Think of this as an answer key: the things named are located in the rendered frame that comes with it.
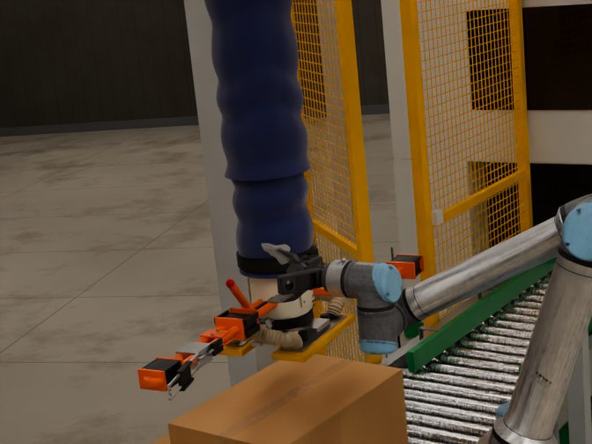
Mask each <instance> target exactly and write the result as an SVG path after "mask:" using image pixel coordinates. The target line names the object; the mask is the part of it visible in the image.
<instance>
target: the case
mask: <svg viewBox="0 0 592 444"><path fill-rule="evenodd" d="M168 431H169V437H170V443H171V444H409V443H408V433H407V421H406V410H405V400H404V388H403V369H402V368H396V367H391V366H382V365H376V364H371V363H366V362H360V361H355V360H350V359H340V358H335V357H330V356H325V355H320V354H314V355H313V356H312V357H311V358H309V359H308V360H307V361H306V362H295V361H285V360H278V361H277V362H275V363H273V364H271V365H270V366H267V367H265V368H264V369H263V370H261V371H259V372H257V373H256V374H253V375H251V376H250V377H248V378H247V379H245V380H244V381H241V382H239V383H238V384H236V385H234V386H232V387H231V388H229V389H227V390H225V391H224V392H222V393H220V394H218V395H217V396H214V397H213V398H212V399H210V400H208V401H206V402H204V403H202V404H200V405H198V406H197V407H196V408H194V409H192V410H191V411H188V412H186V413H185V414H183V415H181V416H179V417H178V418H176V419H174V420H172V421H171V422H169V423H168Z"/></svg>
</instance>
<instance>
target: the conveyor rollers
mask: <svg viewBox="0 0 592 444"><path fill-rule="evenodd" d="M551 273H552V271H550V272H549V273H548V274H546V275H545V276H544V277H542V278H540V279H539V280H538V281H536V282H535V283H534V284H533V285H532V286H530V287H529V288H528V289H526V290H525V291H524V292H522V293H521V294H519V295H518V296H517V297H515V298H514V299H513V300H511V301H510V302H508V303H507V304H506V305H505V306H504V307H502V308H501V309H500V310H498V311H497V312H496V313H494V314H493V315H491V316H490V317H489V318H487V319H486V320H485V321H483V322H482V323H480V324H479V325H478V326H476V328H474V329H473V330H472V331H470V332H469V333H468V334H466V335H465V336H464V337H462V338H461V339H459V340H458V341H457V342H455V343H454V344H452V345H451V346H450V347H448V348H447V349H446V350H445V351H443V352H442V353H441V354H439V355H438V356H437V357H435V358H434V359H432V360H431V361H430V362H428V363H427V364H426V365H424V366H423V367H421V368H420V369H419V370H418V371H417V372H416V373H411V372H409V370H408V368H404V367H403V368H402V369H403V388H404V400H405V410H406V421H407V433H408V443H409V444H475V443H476V442H478V441H479V440H480V439H481V438H482V437H483V436H484V435H485V434H486V433H487V432H488V431H489V430H490V429H492V428H493V425H494V422H495V421H496V418H495V417H496V409H497V408H498V407H499V406H500V405H502V404H503V403H509V402H510V401H511V398H512V395H513V393H514V387H515V384H516V382H517V379H518V376H519V370H518V368H519V366H521V365H522V362H523V360H524V357H525V354H526V351H527V349H528V346H529V341H530V339H531V335H532V332H533V329H534V327H535V324H536V321H537V317H538V314H539V311H540V307H541V305H542V302H543V299H544V295H545V292H546V289H547V286H548V283H549V280H550V277H551Z"/></svg>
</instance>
